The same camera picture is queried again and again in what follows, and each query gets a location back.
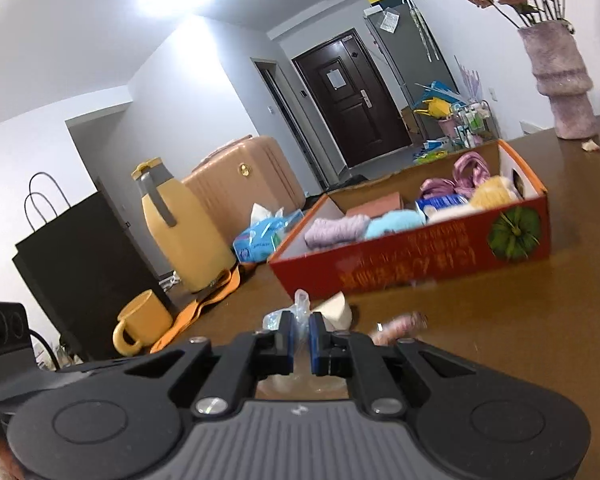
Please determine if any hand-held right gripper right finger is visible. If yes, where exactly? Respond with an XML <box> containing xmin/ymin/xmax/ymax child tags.
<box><xmin>310</xmin><ymin>311</ymin><xmax>486</xmax><ymax>417</ymax></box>

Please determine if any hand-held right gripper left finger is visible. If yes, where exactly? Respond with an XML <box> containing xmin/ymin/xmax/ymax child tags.
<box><xmin>125</xmin><ymin>312</ymin><xmax>297</xmax><ymax>418</ymax></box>

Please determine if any clear bag of cotton pads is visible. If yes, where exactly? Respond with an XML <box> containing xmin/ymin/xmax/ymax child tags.
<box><xmin>257</xmin><ymin>290</ymin><xmax>356</xmax><ymax>401</ymax></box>

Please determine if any lavender knit towel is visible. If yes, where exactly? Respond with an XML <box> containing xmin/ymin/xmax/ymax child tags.
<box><xmin>304</xmin><ymin>214</ymin><xmax>371</xmax><ymax>249</ymax></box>

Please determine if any orange cardboard box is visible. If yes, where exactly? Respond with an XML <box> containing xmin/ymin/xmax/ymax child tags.
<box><xmin>267</xmin><ymin>139</ymin><xmax>552</xmax><ymax>302</ymax></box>

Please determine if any light blue plush toy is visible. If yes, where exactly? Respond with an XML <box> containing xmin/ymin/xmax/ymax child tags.
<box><xmin>365</xmin><ymin>210</ymin><xmax>427</xmax><ymax>240</ymax></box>

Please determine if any pink satin bag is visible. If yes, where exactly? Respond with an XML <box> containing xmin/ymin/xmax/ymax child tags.
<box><xmin>452</xmin><ymin>151</ymin><xmax>492</xmax><ymax>193</ymax></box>

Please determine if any white yellow alpaca plush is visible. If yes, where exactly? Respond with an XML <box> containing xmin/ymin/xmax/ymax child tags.
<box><xmin>427</xmin><ymin>175</ymin><xmax>523</xmax><ymax>223</ymax></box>

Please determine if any small pink item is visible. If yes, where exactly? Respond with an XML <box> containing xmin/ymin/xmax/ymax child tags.
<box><xmin>375</xmin><ymin>312</ymin><xmax>428</xmax><ymax>346</ymax></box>

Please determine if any black paper shopping bag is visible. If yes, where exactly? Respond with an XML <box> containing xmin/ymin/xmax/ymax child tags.
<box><xmin>12</xmin><ymin>172</ymin><xmax>181</xmax><ymax>361</ymax></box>

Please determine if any blue wet wipes pack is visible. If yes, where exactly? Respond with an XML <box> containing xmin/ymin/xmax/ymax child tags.
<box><xmin>232</xmin><ymin>203</ymin><xmax>306</xmax><ymax>263</ymax></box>

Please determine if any yellow ceramic mug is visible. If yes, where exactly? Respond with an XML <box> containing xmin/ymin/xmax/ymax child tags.
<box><xmin>112</xmin><ymin>290</ymin><xmax>175</xmax><ymax>357</ymax></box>

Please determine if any yellow thermos jug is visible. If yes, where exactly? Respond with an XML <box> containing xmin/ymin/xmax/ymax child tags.
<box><xmin>132</xmin><ymin>157</ymin><xmax>237</xmax><ymax>293</ymax></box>

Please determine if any pink ribbed suitcase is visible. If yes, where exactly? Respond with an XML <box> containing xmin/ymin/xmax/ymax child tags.
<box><xmin>182</xmin><ymin>135</ymin><xmax>306</xmax><ymax>221</ymax></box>

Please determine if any side room door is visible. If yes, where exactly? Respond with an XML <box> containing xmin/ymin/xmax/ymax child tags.
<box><xmin>251</xmin><ymin>57</ymin><xmax>331</xmax><ymax>193</ymax></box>

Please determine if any dark brown entrance door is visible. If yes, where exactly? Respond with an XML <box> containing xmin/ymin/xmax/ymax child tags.
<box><xmin>292</xmin><ymin>29</ymin><xmax>413</xmax><ymax>168</ymax></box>

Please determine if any yellow shopping bag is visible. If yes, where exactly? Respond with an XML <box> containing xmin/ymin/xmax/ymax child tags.
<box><xmin>412</xmin><ymin>99</ymin><xmax>453</xmax><ymax>118</ymax></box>

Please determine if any small cart with bottles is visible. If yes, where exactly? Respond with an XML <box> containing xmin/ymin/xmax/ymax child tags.
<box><xmin>442</xmin><ymin>101</ymin><xmax>497</xmax><ymax>150</ymax></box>

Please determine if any blue shopping bag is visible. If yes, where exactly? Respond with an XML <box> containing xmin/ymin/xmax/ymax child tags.
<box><xmin>415</xmin><ymin>80</ymin><xmax>458</xmax><ymax>103</ymax></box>

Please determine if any hanging folded umbrella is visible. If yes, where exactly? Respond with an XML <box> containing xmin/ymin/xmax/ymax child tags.
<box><xmin>402</xmin><ymin>0</ymin><xmax>441</xmax><ymax>63</ymax></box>

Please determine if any pink textured vase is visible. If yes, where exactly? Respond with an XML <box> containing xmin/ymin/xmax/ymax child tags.
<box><xmin>517</xmin><ymin>20</ymin><xmax>597</xmax><ymax>140</ymax></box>

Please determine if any orange fabric strap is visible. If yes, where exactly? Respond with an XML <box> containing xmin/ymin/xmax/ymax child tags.
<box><xmin>150</xmin><ymin>265</ymin><xmax>253</xmax><ymax>353</ymax></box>

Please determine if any purple wall decal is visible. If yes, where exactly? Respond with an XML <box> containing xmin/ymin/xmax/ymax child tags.
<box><xmin>455</xmin><ymin>57</ymin><xmax>483</xmax><ymax>103</ymax></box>

